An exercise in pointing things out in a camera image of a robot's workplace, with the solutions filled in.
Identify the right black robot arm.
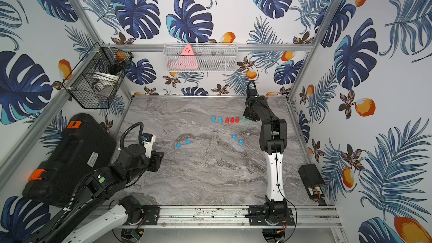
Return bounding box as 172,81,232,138
243,81,296,226

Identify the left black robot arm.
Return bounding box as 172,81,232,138
24,122,164,243

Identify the black plastic tool case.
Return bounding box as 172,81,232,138
22,113,117,207

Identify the pink triangle card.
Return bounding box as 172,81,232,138
173,44,199,70

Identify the black power supply box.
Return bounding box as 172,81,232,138
298,164,327,206

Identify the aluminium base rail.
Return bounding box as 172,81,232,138
121,205,342,229

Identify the clear mesh wall tray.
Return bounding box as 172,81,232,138
163,43,238,72

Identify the black wire basket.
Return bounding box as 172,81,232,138
61,43,133,109

